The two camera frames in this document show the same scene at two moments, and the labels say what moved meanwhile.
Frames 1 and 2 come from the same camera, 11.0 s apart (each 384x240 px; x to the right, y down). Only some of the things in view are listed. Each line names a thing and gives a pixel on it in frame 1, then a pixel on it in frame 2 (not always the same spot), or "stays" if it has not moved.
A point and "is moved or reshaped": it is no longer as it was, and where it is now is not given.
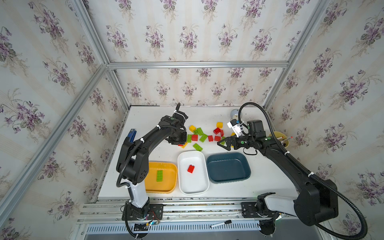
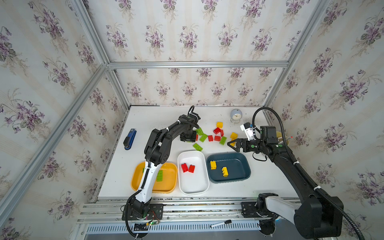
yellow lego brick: x=192 y=128 is moved or reshaped
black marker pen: x=227 y=222 stays
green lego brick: x=197 y=147 stays
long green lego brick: x=159 y=176 stays
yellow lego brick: x=185 y=145 to x=225 y=171
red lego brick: x=190 y=168 stays
